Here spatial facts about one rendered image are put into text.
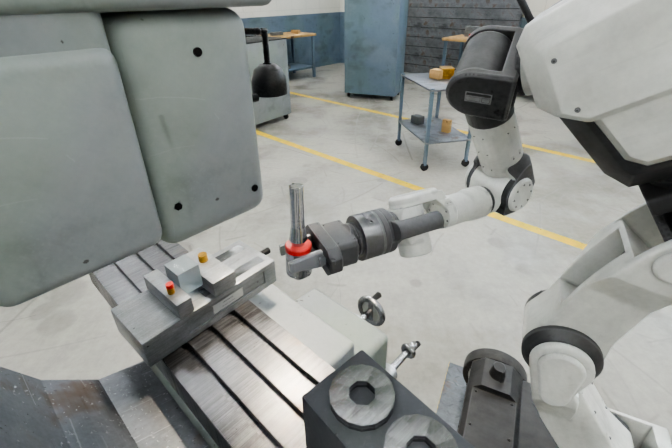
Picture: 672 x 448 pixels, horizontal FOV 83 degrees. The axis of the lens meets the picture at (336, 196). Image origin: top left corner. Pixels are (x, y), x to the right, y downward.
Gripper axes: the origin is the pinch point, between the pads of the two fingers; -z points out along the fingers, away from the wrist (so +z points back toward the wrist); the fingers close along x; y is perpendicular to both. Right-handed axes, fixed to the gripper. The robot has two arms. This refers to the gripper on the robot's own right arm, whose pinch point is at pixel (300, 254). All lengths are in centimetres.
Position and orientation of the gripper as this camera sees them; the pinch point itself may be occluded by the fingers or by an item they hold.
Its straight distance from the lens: 68.8
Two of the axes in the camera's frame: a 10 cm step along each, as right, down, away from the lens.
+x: 4.2, 4.2, -8.0
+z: 9.1, -2.1, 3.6
